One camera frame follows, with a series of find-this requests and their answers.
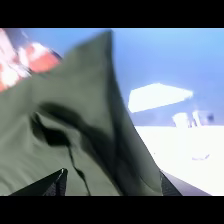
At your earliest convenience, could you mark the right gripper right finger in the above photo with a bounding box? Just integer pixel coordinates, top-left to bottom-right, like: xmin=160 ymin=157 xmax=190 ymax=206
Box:
xmin=159 ymin=169 xmax=212 ymax=197

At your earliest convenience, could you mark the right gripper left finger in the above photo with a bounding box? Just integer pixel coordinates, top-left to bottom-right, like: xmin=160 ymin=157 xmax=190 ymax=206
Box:
xmin=9 ymin=167 xmax=69 ymax=197

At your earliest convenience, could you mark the dark green garment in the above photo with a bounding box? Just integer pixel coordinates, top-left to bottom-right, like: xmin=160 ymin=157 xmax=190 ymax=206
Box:
xmin=0 ymin=29 xmax=165 ymax=197

